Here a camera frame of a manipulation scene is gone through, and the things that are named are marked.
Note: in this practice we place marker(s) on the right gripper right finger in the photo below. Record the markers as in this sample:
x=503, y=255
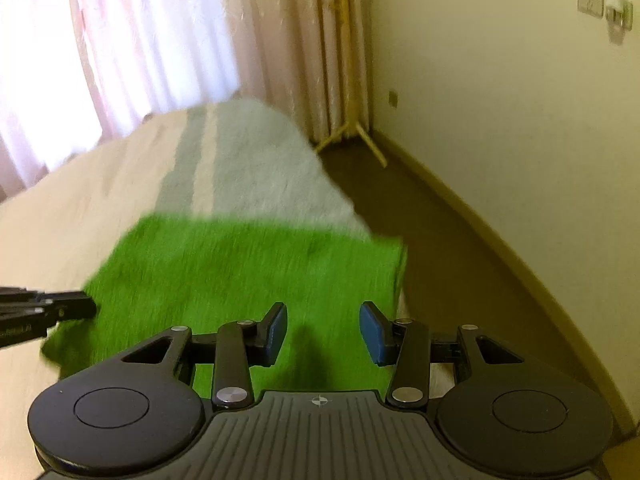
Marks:
x=404, y=345

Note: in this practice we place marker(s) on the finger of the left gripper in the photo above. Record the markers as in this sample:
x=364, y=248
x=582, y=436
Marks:
x=63, y=306

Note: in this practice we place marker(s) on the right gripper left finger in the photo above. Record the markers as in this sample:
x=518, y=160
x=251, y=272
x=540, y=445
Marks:
x=241, y=345

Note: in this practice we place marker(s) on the green knit sweater vest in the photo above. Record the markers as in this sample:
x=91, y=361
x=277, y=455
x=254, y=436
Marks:
x=169, y=271

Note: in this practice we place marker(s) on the wooden coat stand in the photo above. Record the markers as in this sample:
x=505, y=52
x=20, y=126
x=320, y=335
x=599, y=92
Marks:
x=351, y=125

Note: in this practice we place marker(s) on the pink curtain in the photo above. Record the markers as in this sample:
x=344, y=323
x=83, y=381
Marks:
x=77, y=73

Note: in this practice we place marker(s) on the low wall socket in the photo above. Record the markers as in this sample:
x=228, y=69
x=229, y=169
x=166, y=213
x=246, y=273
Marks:
x=393, y=98

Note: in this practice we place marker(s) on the wall socket plate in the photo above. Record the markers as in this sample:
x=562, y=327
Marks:
x=592, y=7

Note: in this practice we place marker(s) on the white wall plug adapter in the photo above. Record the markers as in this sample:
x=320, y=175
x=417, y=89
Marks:
x=619, y=13

